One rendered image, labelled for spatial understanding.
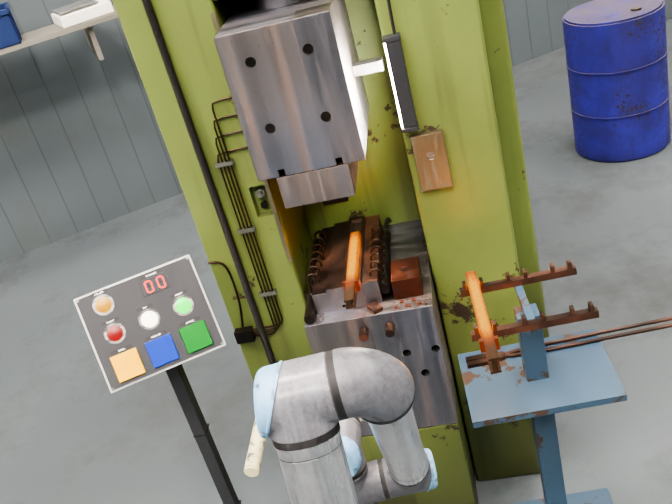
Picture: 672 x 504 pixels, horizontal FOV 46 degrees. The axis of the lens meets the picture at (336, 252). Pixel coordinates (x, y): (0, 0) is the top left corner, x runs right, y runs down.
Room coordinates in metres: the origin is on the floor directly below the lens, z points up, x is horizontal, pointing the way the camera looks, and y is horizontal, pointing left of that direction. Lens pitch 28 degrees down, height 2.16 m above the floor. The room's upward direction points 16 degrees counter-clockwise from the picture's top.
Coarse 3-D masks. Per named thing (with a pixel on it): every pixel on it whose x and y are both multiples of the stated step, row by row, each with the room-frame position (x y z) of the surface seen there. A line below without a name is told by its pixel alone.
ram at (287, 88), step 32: (320, 0) 2.10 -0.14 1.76; (224, 32) 2.03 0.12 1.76; (256, 32) 1.99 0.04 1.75; (288, 32) 1.97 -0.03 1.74; (320, 32) 1.96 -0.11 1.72; (224, 64) 2.01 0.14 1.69; (256, 64) 1.99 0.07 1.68; (288, 64) 1.98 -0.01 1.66; (320, 64) 1.96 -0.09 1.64; (352, 64) 2.16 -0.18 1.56; (256, 96) 1.99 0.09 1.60; (288, 96) 1.98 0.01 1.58; (320, 96) 1.96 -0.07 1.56; (352, 96) 1.99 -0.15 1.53; (256, 128) 2.00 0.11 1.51; (288, 128) 1.98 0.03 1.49; (320, 128) 1.97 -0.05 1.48; (352, 128) 1.95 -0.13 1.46; (256, 160) 2.00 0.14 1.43; (288, 160) 1.99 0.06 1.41; (320, 160) 1.97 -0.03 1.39; (352, 160) 1.96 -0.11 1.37
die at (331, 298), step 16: (336, 224) 2.39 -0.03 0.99; (368, 224) 2.32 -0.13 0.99; (336, 240) 2.28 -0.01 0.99; (368, 240) 2.21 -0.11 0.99; (320, 256) 2.22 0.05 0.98; (336, 256) 2.17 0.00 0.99; (368, 256) 2.11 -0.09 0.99; (336, 272) 2.07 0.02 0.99; (368, 272) 2.02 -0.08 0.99; (320, 288) 2.02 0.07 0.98; (336, 288) 1.98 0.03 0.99; (368, 288) 1.97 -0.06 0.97; (320, 304) 1.99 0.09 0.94; (336, 304) 1.99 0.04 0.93
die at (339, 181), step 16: (288, 176) 1.99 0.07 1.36; (304, 176) 1.98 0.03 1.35; (320, 176) 1.97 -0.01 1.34; (336, 176) 1.97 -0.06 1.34; (352, 176) 1.99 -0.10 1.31; (288, 192) 1.99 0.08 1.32; (304, 192) 1.99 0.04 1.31; (320, 192) 1.98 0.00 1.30; (336, 192) 1.97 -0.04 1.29; (352, 192) 1.96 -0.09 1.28
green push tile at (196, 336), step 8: (200, 320) 1.93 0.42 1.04; (184, 328) 1.91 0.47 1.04; (192, 328) 1.91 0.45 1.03; (200, 328) 1.91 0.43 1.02; (184, 336) 1.90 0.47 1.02; (192, 336) 1.90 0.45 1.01; (200, 336) 1.90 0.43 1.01; (208, 336) 1.90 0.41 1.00; (192, 344) 1.89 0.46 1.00; (200, 344) 1.89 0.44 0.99; (208, 344) 1.89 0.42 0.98; (192, 352) 1.88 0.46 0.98
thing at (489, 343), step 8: (472, 272) 1.86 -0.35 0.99; (472, 280) 1.82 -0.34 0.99; (472, 288) 1.78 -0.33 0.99; (472, 296) 1.75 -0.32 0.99; (480, 296) 1.74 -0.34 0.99; (480, 304) 1.70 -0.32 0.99; (480, 312) 1.67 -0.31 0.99; (480, 320) 1.63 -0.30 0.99; (488, 320) 1.62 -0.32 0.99; (480, 328) 1.60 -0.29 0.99; (488, 328) 1.59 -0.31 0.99; (488, 336) 1.56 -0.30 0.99; (496, 336) 1.54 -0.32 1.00; (480, 344) 1.54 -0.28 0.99; (488, 344) 1.51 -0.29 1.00; (496, 344) 1.53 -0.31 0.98; (488, 352) 1.48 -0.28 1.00; (496, 352) 1.48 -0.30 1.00; (488, 360) 1.46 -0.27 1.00; (496, 360) 1.46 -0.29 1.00; (496, 368) 1.46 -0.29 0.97
